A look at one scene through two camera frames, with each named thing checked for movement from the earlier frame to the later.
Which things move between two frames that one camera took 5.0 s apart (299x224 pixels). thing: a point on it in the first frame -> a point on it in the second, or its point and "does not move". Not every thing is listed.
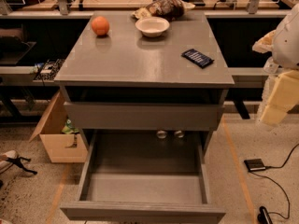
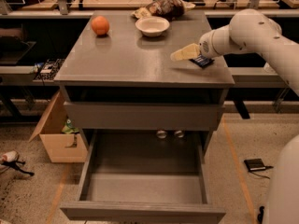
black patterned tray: x=47 y=71 does not move
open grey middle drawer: x=145 y=178 does not move
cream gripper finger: x=285 y=95 -> x=213 y=43
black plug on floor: x=263 y=217 does not move
